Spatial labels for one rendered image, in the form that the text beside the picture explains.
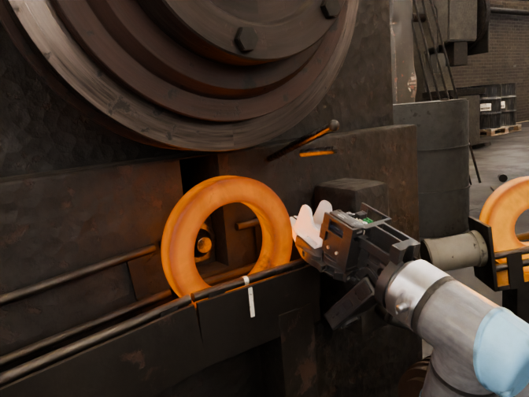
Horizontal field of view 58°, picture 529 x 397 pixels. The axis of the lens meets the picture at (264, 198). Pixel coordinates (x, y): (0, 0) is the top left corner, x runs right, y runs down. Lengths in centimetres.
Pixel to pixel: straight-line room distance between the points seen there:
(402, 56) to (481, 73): 810
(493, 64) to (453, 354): 1290
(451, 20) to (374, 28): 747
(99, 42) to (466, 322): 45
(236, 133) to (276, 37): 13
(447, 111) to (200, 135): 277
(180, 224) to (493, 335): 35
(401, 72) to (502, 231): 406
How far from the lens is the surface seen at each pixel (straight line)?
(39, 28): 52
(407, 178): 97
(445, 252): 81
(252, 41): 50
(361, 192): 73
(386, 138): 92
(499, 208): 84
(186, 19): 48
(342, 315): 66
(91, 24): 52
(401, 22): 490
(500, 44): 1363
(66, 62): 52
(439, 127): 324
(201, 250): 71
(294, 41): 54
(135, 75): 52
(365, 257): 61
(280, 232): 66
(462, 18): 865
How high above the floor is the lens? 93
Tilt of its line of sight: 11 degrees down
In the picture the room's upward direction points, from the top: 5 degrees counter-clockwise
